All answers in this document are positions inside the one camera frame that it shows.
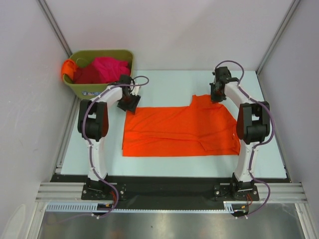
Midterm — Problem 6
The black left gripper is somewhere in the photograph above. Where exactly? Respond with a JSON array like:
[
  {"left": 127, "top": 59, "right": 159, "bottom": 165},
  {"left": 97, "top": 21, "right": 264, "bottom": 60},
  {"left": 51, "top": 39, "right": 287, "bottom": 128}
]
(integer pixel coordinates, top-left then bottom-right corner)
[{"left": 117, "top": 91, "right": 140, "bottom": 114}]

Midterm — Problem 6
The orange t shirt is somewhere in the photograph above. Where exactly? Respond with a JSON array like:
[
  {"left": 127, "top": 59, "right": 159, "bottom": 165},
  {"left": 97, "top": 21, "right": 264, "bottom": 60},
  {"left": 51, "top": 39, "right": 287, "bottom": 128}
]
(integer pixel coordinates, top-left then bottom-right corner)
[
  {"left": 61, "top": 59, "right": 78, "bottom": 80},
  {"left": 122, "top": 95, "right": 241, "bottom": 157}
]

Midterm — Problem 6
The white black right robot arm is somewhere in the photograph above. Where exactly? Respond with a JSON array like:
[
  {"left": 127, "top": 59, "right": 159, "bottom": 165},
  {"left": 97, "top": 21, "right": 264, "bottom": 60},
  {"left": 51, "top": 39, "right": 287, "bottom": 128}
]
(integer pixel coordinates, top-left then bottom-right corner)
[{"left": 210, "top": 64, "right": 271, "bottom": 200}]

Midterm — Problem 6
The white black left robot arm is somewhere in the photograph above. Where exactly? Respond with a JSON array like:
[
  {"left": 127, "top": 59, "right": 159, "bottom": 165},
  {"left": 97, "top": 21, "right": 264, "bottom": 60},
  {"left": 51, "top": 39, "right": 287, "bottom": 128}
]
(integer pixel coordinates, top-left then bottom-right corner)
[{"left": 77, "top": 75, "right": 149, "bottom": 199}]

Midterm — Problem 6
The pink t shirt in bin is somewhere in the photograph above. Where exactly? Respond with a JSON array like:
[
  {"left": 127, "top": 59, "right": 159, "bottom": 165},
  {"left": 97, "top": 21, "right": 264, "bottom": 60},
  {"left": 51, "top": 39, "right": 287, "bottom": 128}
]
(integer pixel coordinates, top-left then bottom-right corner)
[{"left": 92, "top": 57, "right": 131, "bottom": 84}]

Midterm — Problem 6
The dark red t shirt in bin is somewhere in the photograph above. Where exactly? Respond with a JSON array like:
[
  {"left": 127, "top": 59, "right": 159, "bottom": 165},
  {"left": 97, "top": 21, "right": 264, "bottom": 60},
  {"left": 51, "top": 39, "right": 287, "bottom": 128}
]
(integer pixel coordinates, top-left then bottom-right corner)
[{"left": 73, "top": 64, "right": 104, "bottom": 84}]

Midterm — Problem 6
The orange t shirt on bin edge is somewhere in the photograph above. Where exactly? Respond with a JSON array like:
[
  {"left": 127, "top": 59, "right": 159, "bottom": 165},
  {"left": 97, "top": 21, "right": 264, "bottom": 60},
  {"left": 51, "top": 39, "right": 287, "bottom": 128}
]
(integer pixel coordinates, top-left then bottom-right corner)
[{"left": 61, "top": 59, "right": 78, "bottom": 80}]

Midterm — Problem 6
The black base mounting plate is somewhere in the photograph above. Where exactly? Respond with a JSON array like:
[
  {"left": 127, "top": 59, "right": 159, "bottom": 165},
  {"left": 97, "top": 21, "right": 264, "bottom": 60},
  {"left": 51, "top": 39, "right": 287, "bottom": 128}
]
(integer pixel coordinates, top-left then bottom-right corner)
[{"left": 50, "top": 174, "right": 290, "bottom": 210}]

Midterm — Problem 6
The white slotted cable duct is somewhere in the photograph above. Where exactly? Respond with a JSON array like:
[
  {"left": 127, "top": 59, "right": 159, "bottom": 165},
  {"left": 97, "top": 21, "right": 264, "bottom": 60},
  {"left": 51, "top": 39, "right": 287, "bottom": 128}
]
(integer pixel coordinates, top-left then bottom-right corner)
[{"left": 46, "top": 202, "right": 248, "bottom": 214}]

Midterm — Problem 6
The aluminium front rail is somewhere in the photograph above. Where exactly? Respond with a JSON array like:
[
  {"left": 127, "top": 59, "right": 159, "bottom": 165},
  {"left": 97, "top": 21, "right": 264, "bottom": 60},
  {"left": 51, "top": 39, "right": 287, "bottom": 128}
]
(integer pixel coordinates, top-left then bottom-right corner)
[{"left": 35, "top": 182, "right": 308, "bottom": 203}]

